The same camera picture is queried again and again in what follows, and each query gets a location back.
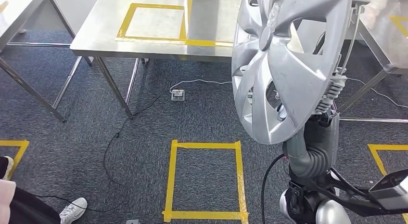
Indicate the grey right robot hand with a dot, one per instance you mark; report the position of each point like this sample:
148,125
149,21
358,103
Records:
325,136

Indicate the silver wheel cover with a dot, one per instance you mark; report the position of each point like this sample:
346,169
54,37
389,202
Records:
302,72

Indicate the steel workbench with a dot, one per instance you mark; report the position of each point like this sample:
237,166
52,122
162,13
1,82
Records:
19,15
382,40

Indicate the yellow floor tape square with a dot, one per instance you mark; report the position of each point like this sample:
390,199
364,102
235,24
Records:
377,158
19,155

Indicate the yellow tape on steel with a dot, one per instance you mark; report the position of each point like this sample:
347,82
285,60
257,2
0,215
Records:
401,24

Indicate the grey floor socket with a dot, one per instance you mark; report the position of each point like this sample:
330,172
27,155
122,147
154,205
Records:
178,95

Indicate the large yellow tape square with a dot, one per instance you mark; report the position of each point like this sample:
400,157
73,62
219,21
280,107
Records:
204,43

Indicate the yellow floor tape mark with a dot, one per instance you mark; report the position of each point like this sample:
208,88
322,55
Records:
170,178

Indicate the small yellow tape square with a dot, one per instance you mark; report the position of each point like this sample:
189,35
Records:
126,21

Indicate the person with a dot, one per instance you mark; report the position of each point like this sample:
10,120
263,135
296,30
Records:
25,209

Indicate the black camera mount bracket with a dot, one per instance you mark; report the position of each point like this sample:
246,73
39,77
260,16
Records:
347,193

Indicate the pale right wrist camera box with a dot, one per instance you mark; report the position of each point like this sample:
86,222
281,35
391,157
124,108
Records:
392,187

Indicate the steel table frame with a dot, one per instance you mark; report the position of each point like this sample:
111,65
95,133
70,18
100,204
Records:
105,24

